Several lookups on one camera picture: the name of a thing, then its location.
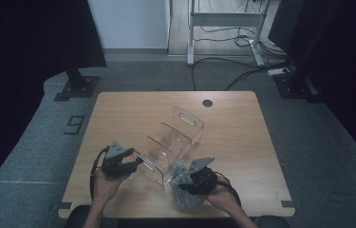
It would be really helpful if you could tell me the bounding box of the person's right leg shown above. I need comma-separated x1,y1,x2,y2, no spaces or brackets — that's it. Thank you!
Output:
257,215,290,228

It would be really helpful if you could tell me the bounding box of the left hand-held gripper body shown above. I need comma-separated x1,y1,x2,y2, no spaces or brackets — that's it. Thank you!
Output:
101,141,128,178

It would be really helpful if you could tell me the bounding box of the right hand-held gripper cable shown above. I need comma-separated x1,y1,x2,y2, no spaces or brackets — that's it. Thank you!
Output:
213,170,242,207

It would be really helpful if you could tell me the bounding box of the dark curtain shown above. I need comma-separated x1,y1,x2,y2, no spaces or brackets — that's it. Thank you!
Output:
0,0,107,203
269,0,356,172

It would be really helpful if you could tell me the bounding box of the hand-held gripper cable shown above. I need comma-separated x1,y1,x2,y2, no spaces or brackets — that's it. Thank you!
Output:
89,145,111,200
213,170,242,207

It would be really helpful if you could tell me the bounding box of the left hand-held gripper cable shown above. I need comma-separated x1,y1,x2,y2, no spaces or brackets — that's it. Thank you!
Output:
89,145,111,200

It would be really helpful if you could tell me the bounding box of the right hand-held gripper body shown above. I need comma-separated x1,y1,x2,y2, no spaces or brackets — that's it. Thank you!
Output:
186,157,219,196

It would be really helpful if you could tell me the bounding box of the black floor cable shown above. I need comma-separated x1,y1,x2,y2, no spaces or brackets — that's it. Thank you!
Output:
191,56,290,92
224,66,290,92

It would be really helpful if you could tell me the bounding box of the person's right hand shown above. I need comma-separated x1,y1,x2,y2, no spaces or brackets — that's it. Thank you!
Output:
205,179,240,213

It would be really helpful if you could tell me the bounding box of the white desk frame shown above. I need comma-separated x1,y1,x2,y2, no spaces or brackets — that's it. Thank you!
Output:
186,0,273,67

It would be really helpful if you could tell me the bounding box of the clear acrylic divided organizer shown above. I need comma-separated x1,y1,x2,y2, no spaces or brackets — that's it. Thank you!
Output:
133,105,205,188

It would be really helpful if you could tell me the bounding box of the white power strip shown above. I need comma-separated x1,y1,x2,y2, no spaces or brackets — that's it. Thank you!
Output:
267,66,291,77

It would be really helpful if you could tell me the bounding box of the person's leg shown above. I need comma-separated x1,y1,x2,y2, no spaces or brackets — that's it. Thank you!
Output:
65,205,93,228
257,215,290,228

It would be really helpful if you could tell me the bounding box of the black stand base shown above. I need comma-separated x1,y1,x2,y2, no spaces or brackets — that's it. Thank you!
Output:
52,67,101,103
273,72,326,104

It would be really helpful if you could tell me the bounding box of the black cable bundle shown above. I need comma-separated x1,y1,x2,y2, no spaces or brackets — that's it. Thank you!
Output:
194,27,288,60

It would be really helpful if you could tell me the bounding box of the person's left leg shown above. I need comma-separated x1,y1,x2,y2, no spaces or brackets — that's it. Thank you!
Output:
65,205,93,228

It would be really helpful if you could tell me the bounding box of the grey fluffy cloth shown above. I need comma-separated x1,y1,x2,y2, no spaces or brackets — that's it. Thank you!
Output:
170,160,207,210

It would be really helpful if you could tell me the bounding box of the person's left hand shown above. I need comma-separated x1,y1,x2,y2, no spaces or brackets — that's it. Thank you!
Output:
92,170,128,205

